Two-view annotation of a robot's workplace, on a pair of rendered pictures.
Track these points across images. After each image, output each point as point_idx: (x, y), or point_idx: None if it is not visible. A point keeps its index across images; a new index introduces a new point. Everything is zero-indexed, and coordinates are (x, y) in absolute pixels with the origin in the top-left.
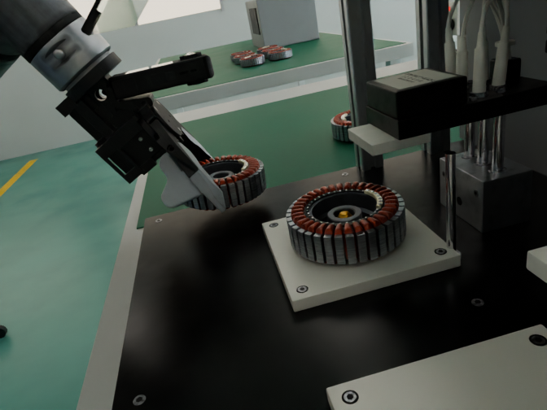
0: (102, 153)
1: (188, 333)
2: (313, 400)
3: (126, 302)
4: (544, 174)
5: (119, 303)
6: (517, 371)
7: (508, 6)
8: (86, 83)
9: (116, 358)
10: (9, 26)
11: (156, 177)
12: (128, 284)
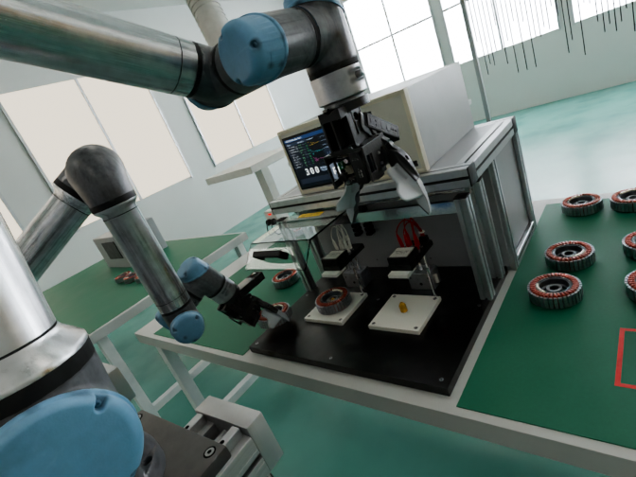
0: (244, 319)
1: (322, 345)
2: (366, 330)
3: (282, 363)
4: None
5: (280, 365)
6: (395, 302)
7: (345, 230)
8: (236, 295)
9: (304, 368)
10: (211, 286)
11: (211, 343)
12: (273, 362)
